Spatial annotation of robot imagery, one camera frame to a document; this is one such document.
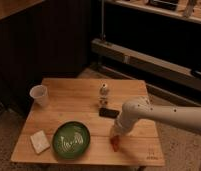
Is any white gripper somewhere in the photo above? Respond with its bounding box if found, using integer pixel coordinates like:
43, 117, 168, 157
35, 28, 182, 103
110, 120, 133, 138

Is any red pepper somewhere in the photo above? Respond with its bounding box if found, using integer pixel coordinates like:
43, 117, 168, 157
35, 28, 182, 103
110, 136, 120, 152

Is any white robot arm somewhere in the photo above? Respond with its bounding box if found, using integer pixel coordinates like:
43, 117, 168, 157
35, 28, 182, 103
110, 97, 201, 151

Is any black rectangular block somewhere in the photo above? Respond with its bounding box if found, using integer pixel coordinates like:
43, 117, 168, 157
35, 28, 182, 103
99, 108, 119, 118

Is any small white figurine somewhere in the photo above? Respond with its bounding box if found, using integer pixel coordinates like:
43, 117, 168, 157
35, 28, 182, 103
99, 83, 109, 107

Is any wooden table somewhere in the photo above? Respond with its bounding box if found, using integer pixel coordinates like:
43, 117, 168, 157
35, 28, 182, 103
11, 78, 165, 166

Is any green ceramic plate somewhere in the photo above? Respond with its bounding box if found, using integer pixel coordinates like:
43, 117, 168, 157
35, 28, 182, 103
52, 121, 90, 159

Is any white sponge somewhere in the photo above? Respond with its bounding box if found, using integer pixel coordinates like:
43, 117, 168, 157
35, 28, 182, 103
30, 130, 50, 154

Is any clear plastic cup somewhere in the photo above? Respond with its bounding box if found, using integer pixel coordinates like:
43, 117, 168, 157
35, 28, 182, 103
30, 85, 49, 107

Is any vertical metal pole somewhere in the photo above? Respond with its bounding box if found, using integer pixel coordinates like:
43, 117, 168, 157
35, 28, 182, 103
101, 0, 105, 41

